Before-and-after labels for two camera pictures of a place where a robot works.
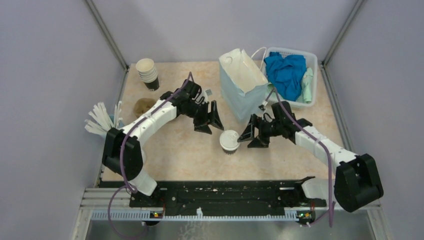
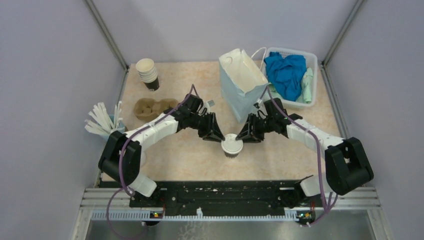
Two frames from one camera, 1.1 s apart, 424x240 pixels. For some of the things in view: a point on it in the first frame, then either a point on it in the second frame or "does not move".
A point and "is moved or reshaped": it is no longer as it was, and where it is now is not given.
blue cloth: (285, 74) does not move
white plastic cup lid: (228, 140) is moved or reshaped
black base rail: (230, 195) does not move
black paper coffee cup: (229, 152) is moved or reshaped
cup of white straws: (99, 121) does not move
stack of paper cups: (148, 73) does not move
